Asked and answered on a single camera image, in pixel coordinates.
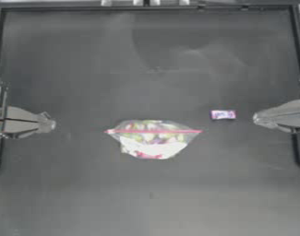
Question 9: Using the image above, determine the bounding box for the purple white candy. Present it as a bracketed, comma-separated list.
[210, 110, 237, 121]

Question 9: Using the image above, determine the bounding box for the clear bag with pink zip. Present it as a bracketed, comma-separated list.
[103, 119, 204, 160]

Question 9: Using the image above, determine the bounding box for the black table frame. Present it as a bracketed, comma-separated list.
[0, 0, 300, 87]

